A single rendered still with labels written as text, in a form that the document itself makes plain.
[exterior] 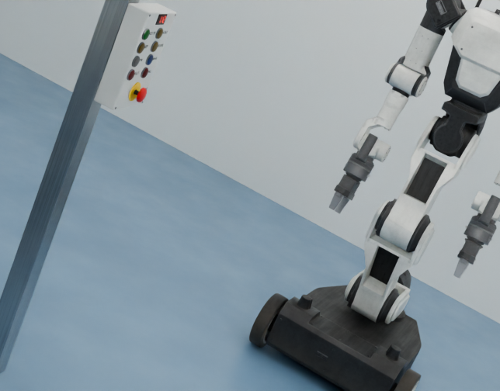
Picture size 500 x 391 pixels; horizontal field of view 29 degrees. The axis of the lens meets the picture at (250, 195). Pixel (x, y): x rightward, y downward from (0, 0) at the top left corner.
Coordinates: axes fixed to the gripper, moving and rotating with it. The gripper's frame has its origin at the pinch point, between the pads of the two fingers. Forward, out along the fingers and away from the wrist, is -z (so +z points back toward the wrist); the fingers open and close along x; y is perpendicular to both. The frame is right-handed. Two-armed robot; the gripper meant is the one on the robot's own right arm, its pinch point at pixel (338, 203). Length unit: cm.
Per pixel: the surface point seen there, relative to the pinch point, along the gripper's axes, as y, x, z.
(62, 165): -42, 111, -28
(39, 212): -44, 106, -42
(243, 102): -103, -143, 24
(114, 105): -35, 116, -8
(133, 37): -37, 121, 9
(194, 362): -10, 27, -69
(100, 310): -46, 31, -71
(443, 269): 28, -153, -1
